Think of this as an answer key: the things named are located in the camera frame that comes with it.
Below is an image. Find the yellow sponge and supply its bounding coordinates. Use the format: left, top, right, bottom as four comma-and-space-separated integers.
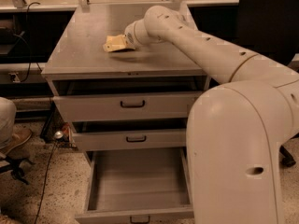
103, 44, 135, 52

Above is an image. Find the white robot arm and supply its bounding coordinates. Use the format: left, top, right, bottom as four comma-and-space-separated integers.
103, 6, 299, 224

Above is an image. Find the grey drawer cabinet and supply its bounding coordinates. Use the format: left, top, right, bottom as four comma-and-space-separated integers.
42, 4, 209, 161

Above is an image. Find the grey top drawer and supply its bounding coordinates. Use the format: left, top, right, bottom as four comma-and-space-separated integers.
53, 77, 203, 122

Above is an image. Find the grey drawer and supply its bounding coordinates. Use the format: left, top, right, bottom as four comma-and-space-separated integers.
53, 77, 203, 122
73, 118, 187, 151
76, 147, 193, 224

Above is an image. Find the grey middle drawer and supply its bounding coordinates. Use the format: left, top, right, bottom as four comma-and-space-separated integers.
73, 118, 187, 151

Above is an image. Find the grey bottom drawer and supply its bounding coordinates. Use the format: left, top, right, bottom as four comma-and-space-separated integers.
76, 147, 193, 224

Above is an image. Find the person's leg in trousers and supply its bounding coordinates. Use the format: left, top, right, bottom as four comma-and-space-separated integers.
0, 97, 16, 148

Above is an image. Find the black office chair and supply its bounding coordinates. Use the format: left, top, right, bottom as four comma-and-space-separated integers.
234, 0, 299, 167

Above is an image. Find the black hanging cable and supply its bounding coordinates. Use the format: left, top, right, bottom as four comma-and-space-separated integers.
12, 2, 43, 83

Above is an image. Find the wall power outlet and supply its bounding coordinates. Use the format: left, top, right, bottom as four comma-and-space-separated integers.
9, 72, 21, 83

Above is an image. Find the black cable on floor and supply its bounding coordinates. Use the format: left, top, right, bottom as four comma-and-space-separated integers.
33, 139, 59, 224

